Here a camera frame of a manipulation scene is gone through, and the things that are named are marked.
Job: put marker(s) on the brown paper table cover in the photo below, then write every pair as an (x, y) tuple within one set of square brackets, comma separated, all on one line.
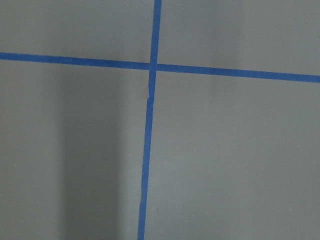
[(159, 119)]

